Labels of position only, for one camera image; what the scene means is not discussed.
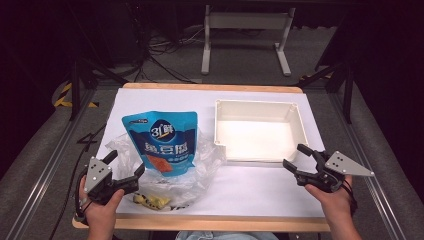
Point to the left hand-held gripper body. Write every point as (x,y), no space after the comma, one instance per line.
(100,185)

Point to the black tripod stand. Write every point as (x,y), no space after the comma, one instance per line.
(348,90)
(76,86)

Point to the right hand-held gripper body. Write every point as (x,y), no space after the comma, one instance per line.
(328,176)

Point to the clear plastic bag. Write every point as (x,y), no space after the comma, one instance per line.
(206,160)

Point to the white paper mat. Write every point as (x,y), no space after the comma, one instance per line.
(260,190)

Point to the person's right hand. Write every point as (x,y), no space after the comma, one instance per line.
(335,203)

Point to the white metal desk frame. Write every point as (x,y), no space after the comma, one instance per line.
(246,20)

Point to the person's left hand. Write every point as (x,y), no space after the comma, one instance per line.
(100,211)

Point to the blue snack packet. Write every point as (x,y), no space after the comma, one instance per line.
(163,140)

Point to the white plastic box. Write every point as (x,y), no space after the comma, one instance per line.
(256,140)

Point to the metal floor rail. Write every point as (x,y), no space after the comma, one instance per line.
(50,166)
(373,186)

